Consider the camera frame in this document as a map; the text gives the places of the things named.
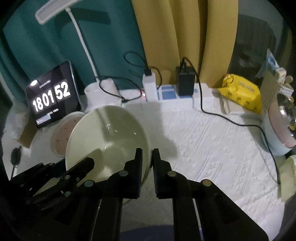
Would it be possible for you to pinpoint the glass window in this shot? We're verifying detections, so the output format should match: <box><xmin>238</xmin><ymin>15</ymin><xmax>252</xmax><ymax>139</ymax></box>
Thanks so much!
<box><xmin>228</xmin><ymin>14</ymin><xmax>292</xmax><ymax>77</ymax></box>

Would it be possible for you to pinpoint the white power strip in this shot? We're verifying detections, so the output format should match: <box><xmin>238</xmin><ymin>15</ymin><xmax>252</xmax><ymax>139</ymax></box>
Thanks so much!
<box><xmin>119</xmin><ymin>82</ymin><xmax>222</xmax><ymax>109</ymax></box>

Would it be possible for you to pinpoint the black round device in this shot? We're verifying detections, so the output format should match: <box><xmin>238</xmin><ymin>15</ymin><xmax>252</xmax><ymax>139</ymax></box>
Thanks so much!
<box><xmin>10</xmin><ymin>146</ymin><xmax>22</xmax><ymax>166</ymax></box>

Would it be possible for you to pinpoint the pink spotted bowl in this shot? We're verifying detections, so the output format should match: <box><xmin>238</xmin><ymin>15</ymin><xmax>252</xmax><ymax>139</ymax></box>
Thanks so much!
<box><xmin>50</xmin><ymin>111</ymin><xmax>85</xmax><ymax>156</ymax></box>

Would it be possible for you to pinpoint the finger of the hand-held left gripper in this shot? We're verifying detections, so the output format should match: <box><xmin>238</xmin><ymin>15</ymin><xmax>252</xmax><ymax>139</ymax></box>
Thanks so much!
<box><xmin>30</xmin><ymin>157</ymin><xmax>95</xmax><ymax>210</ymax></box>
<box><xmin>9</xmin><ymin>162</ymin><xmax>68</xmax><ymax>193</ymax></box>

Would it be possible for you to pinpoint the teal curtain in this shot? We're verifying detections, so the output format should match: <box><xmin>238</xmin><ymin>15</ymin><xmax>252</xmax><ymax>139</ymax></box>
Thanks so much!
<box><xmin>0</xmin><ymin>0</ymin><xmax>148</xmax><ymax>105</ymax></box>

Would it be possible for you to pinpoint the blue white snack packet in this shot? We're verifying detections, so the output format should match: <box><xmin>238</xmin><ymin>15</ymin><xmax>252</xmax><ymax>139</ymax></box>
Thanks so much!
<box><xmin>257</xmin><ymin>49</ymin><xmax>280</xmax><ymax>77</ymax></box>

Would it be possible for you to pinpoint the yellow tissue pack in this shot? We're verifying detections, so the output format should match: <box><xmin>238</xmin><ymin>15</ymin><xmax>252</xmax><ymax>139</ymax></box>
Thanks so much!
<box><xmin>279</xmin><ymin>155</ymin><xmax>296</xmax><ymax>202</ymax></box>

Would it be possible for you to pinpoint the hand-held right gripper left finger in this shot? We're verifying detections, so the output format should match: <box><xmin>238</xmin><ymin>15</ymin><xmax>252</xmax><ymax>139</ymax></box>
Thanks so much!
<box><xmin>32</xmin><ymin>148</ymin><xmax>142</xmax><ymax>241</ymax></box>

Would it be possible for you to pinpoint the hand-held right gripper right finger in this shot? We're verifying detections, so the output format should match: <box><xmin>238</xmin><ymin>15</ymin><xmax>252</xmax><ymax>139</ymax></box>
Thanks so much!
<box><xmin>151</xmin><ymin>148</ymin><xmax>269</xmax><ymax>241</ymax></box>

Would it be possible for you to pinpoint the black lamp cable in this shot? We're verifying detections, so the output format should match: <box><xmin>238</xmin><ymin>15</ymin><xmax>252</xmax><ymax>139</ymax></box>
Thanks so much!
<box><xmin>99</xmin><ymin>51</ymin><xmax>163</xmax><ymax>103</ymax></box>

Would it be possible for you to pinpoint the long black charging cable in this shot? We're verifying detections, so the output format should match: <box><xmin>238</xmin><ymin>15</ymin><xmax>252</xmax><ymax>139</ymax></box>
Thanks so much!
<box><xmin>181</xmin><ymin>57</ymin><xmax>281</xmax><ymax>184</ymax></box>

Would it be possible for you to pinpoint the yellow curtain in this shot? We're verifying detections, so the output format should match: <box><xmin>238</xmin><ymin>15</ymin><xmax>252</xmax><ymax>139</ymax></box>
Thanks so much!
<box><xmin>132</xmin><ymin>0</ymin><xmax>238</xmax><ymax>90</ymax></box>

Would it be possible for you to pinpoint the cream bowl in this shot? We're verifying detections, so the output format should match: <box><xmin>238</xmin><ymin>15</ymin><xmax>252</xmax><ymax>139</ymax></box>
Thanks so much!
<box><xmin>65</xmin><ymin>105</ymin><xmax>153</xmax><ymax>205</ymax></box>

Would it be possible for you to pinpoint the white plastic basket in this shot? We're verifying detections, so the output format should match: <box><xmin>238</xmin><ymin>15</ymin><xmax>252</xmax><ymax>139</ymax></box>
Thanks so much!
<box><xmin>260</xmin><ymin>67</ymin><xmax>287</xmax><ymax>114</ymax></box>

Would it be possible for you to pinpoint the cardboard box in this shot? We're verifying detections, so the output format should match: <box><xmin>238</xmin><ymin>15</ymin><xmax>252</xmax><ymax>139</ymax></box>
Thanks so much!
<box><xmin>18</xmin><ymin>116</ymin><xmax>38</xmax><ymax>149</ymax></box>

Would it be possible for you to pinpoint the tablet with clock display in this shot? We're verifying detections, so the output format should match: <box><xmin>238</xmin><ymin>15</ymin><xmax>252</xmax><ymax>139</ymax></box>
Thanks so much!
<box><xmin>25</xmin><ymin>60</ymin><xmax>82</xmax><ymax>130</ymax></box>

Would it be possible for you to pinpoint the white charger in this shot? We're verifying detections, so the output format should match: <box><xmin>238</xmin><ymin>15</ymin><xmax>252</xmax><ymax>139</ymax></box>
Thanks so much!
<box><xmin>142</xmin><ymin>72</ymin><xmax>158</xmax><ymax>102</ymax></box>

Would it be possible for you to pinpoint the black charger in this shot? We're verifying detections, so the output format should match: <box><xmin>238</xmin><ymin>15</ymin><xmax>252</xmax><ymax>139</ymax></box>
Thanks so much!
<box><xmin>176</xmin><ymin>66</ymin><xmax>195</xmax><ymax>96</ymax></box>

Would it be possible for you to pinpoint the pale blue bowl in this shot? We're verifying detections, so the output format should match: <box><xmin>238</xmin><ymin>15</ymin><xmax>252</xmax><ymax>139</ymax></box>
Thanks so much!
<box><xmin>261</xmin><ymin>116</ymin><xmax>294</xmax><ymax>156</ymax></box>

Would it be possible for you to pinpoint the yellow wipes packet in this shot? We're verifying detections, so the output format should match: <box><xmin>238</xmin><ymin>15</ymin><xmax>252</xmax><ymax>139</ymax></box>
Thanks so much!
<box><xmin>217</xmin><ymin>74</ymin><xmax>263</xmax><ymax>114</ymax></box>

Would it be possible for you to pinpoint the white desk lamp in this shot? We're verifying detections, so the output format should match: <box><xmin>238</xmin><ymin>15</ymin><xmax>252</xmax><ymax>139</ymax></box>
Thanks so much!
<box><xmin>35</xmin><ymin>0</ymin><xmax>122</xmax><ymax>111</ymax></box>

